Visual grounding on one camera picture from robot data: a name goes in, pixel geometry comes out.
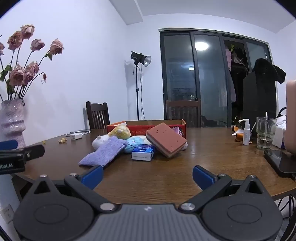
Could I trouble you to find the purple fabric pouch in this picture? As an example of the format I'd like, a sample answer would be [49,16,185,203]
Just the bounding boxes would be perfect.
[79,136,126,167]

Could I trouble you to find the clear glass cup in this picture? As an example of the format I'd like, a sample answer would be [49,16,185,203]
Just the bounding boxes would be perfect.
[256,112,277,150]

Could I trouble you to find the white wall outlet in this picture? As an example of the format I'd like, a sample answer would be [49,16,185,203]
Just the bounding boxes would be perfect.
[0,204,14,224]

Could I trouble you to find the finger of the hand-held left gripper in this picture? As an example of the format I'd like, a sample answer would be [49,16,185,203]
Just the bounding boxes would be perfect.
[22,145,45,161]
[0,140,18,151]

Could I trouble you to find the hanging clothes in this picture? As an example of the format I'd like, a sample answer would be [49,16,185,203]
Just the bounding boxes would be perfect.
[224,44,249,102]

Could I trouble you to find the red cardboard box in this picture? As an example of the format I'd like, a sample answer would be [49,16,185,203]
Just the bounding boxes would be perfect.
[106,119,187,139]

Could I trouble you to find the dark wooden chair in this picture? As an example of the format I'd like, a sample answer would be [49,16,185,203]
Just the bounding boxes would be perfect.
[86,101,111,130]
[166,99,201,128]

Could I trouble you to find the studio light on stand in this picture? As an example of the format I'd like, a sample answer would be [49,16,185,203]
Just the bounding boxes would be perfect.
[131,51,152,121]

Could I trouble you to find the white cable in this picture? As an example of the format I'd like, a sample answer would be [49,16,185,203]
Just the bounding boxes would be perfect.
[65,130,91,137]

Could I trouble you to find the yellow plush toy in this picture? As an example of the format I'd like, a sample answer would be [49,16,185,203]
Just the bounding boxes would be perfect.
[108,124,131,139]

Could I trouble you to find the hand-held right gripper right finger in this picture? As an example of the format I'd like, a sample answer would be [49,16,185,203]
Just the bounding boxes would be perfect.
[180,165,264,212]

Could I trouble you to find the sliding glass door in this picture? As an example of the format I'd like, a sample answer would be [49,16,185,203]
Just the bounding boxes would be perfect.
[159,28,278,128]

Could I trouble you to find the blue plush toy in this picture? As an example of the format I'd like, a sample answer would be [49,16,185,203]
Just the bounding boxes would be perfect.
[124,136,148,153]

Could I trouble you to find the pale pink ceramic vase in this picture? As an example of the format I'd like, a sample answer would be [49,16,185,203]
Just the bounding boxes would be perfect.
[0,98,26,149]

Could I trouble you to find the white plush toy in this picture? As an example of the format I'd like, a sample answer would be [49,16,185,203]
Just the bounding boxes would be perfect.
[92,135,111,150]

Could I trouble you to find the black phone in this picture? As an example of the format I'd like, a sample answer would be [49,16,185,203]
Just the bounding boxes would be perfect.
[264,149,296,178]

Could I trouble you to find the black garment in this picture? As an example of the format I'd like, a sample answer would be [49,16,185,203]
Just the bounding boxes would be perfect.
[253,58,286,84]

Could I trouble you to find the dried pink rose bouquet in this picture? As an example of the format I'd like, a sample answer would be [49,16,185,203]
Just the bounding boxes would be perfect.
[0,24,65,101]

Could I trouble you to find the white tissue box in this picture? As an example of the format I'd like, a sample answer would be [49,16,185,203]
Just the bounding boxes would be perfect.
[272,116,287,149]

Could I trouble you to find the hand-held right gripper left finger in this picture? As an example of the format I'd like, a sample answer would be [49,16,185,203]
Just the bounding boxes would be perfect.
[34,165,117,212]

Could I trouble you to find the blue tissue packet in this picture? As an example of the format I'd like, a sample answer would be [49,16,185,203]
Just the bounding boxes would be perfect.
[131,144,155,161]

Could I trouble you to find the dark wooden chair back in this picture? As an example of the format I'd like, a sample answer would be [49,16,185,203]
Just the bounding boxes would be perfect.
[166,99,201,128]

